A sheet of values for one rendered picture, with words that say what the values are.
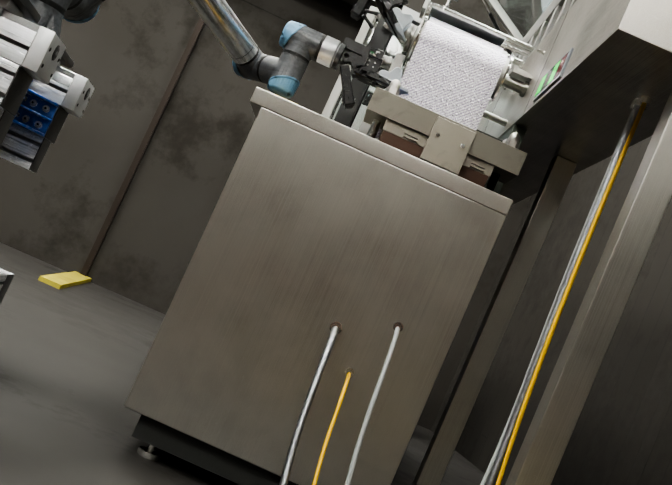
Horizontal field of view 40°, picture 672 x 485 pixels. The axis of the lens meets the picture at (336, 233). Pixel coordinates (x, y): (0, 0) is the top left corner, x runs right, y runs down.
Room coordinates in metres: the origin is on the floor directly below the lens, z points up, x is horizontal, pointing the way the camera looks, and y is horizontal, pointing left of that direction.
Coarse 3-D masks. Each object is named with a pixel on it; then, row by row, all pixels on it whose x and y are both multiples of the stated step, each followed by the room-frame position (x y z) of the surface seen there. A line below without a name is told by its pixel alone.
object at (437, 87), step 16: (416, 64) 2.40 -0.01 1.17; (432, 64) 2.40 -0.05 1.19; (416, 80) 2.40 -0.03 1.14; (432, 80) 2.40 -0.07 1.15; (448, 80) 2.40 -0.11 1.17; (464, 80) 2.40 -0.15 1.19; (400, 96) 2.40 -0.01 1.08; (416, 96) 2.40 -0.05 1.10; (432, 96) 2.40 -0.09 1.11; (448, 96) 2.40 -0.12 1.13; (464, 96) 2.40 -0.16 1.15; (480, 96) 2.40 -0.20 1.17; (448, 112) 2.40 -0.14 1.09; (464, 112) 2.40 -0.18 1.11; (480, 112) 2.40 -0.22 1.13
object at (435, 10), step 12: (432, 12) 2.74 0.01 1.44; (444, 12) 2.70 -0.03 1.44; (456, 12) 2.71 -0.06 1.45; (456, 24) 2.75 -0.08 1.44; (468, 24) 2.71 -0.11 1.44; (480, 24) 2.70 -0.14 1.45; (480, 36) 2.76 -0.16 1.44; (492, 36) 2.72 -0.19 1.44; (504, 36) 2.70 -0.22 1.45; (516, 48) 2.77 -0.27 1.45; (528, 48) 2.70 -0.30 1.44
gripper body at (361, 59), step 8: (344, 40) 2.39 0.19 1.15; (352, 40) 2.39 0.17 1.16; (344, 48) 2.38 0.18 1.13; (352, 48) 2.39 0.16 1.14; (360, 48) 2.39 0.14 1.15; (368, 48) 2.37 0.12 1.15; (336, 56) 2.38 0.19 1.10; (344, 56) 2.42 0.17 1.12; (352, 56) 2.39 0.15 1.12; (360, 56) 2.39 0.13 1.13; (368, 56) 2.38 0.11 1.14; (376, 56) 2.38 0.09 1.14; (336, 64) 2.39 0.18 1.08; (352, 64) 2.39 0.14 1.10; (360, 64) 2.37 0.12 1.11; (368, 64) 2.38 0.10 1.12; (376, 64) 2.38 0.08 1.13; (352, 72) 2.39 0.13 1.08; (360, 72) 2.37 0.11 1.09; (376, 72) 2.38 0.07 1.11; (360, 80) 2.43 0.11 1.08; (368, 80) 2.40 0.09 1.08
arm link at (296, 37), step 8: (288, 24) 2.38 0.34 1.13; (296, 24) 2.38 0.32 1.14; (288, 32) 2.37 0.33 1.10; (296, 32) 2.37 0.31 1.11; (304, 32) 2.37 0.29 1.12; (312, 32) 2.38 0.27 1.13; (280, 40) 2.39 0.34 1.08; (288, 40) 2.38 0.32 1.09; (296, 40) 2.37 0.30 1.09; (304, 40) 2.37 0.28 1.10; (312, 40) 2.37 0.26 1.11; (320, 40) 2.37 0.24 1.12; (288, 48) 2.38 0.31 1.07; (296, 48) 2.37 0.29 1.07; (304, 48) 2.38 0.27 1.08; (312, 48) 2.38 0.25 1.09; (320, 48) 2.44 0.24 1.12; (304, 56) 2.38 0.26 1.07; (312, 56) 2.39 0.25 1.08
